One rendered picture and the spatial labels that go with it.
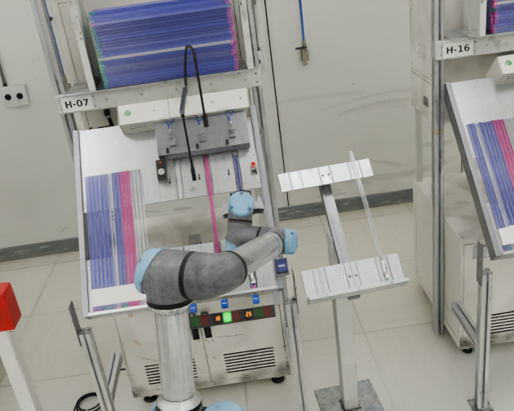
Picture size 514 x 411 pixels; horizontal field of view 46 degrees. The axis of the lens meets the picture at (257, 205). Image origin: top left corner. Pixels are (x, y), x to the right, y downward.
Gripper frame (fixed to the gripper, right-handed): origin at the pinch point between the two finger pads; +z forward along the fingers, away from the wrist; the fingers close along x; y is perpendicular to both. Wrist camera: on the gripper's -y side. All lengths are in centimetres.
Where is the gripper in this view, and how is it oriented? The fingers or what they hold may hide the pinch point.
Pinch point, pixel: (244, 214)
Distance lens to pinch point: 213.8
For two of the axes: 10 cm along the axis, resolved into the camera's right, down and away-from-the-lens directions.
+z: 0.0, 0.5, 10.0
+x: -9.9, 1.5, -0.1
